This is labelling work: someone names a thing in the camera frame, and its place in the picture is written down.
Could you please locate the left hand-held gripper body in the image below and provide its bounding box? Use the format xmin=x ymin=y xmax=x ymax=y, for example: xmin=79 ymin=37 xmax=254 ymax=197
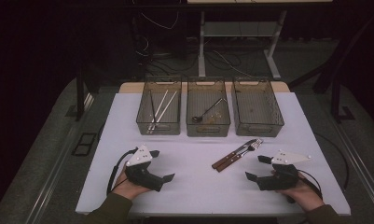
xmin=124 ymin=143 xmax=166 ymax=192

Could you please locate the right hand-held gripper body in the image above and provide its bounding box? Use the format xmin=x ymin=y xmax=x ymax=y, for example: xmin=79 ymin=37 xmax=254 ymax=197
xmin=256 ymin=149 xmax=312 ymax=191

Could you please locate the translucent grey bin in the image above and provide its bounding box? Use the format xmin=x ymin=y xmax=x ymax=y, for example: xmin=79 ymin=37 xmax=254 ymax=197
xmin=135 ymin=76 xmax=183 ymax=136
xmin=186 ymin=77 xmax=231 ymax=138
xmin=230 ymin=77 xmax=285 ymax=138

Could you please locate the striped metal chopstick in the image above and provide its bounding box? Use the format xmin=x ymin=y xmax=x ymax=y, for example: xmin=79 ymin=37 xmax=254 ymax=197
xmin=148 ymin=89 xmax=158 ymax=124

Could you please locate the white chopstick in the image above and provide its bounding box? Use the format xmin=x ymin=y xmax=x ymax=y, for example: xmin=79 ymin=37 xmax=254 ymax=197
xmin=150 ymin=91 xmax=179 ymax=133
xmin=146 ymin=90 xmax=170 ymax=133

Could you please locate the metal spoon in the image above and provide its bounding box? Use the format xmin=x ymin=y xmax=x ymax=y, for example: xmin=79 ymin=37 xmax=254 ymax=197
xmin=191 ymin=97 xmax=226 ymax=123

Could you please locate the person's left hand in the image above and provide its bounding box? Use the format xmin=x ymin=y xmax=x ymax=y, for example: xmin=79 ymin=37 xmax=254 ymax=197
xmin=111 ymin=169 xmax=149 ymax=201

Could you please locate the person's right hand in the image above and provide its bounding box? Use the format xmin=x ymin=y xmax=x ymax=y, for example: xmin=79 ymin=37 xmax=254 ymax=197
xmin=276 ymin=172 xmax=326 ymax=213

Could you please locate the white table cover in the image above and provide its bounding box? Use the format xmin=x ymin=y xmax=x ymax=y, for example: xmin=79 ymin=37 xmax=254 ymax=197
xmin=75 ymin=91 xmax=352 ymax=217

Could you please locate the large black metal stand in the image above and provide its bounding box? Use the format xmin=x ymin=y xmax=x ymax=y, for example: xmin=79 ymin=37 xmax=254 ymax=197
xmin=287 ymin=12 xmax=374 ymax=124

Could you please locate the left hand-held gripper black cable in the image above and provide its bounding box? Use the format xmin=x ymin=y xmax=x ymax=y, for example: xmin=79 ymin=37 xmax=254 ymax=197
xmin=106 ymin=147 xmax=140 ymax=196

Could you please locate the hand-held gripper black cable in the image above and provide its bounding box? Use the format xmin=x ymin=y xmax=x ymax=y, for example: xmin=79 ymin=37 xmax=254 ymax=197
xmin=298 ymin=169 xmax=325 ymax=201
xmin=106 ymin=147 xmax=140 ymax=196

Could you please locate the wooden-handled knife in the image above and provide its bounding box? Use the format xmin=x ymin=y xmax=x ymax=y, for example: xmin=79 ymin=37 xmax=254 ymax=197
xmin=211 ymin=138 xmax=258 ymax=171

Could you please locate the right hand-held gripper black cable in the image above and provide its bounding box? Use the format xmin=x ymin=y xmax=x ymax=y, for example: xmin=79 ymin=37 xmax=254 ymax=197
xmin=298 ymin=169 xmax=325 ymax=201

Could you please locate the thin black floor cable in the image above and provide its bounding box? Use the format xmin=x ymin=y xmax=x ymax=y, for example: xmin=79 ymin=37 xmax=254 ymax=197
xmin=313 ymin=132 xmax=353 ymax=191

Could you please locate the aluminium rail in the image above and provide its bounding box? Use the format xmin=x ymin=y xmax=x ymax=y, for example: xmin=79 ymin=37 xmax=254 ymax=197
xmin=25 ymin=92 xmax=96 ymax=224
xmin=332 ymin=119 xmax=374 ymax=216

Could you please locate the tangle of black floor cables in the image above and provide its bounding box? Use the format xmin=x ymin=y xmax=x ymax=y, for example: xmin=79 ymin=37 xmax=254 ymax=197
xmin=134 ymin=34 xmax=271 ymax=79

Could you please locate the white hanging cable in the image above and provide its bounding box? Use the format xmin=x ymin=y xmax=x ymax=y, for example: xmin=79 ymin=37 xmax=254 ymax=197
xmin=140 ymin=0 xmax=180 ymax=31

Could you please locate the white desk frame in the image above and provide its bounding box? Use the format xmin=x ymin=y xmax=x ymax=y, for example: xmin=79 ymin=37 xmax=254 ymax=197
xmin=187 ymin=0 xmax=333 ymax=80

